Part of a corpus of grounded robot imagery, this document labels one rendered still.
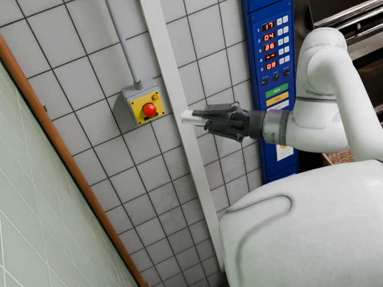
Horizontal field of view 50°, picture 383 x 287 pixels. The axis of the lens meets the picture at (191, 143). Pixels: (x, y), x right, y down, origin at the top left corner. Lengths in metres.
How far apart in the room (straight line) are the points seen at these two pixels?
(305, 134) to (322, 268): 0.60
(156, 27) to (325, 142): 0.54
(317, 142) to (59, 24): 0.70
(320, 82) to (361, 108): 0.20
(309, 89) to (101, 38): 0.56
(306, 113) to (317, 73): 0.10
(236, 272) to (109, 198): 1.09
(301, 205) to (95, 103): 0.91
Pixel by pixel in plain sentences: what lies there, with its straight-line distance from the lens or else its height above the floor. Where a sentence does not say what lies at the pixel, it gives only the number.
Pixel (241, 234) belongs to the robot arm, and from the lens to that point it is 0.44.
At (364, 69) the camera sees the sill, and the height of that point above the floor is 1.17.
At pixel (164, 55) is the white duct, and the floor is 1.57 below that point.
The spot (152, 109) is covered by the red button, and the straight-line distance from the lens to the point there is 1.19.
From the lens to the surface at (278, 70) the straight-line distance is 1.43.
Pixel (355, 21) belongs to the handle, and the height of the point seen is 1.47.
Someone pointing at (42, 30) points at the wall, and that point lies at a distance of 1.13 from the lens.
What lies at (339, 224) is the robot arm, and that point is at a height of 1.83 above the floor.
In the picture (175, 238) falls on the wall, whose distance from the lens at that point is 1.81.
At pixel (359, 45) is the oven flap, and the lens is 1.43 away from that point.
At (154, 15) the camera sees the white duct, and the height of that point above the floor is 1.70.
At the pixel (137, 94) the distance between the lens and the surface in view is 1.20.
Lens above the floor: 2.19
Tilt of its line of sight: 43 degrees down
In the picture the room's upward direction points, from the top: 16 degrees counter-clockwise
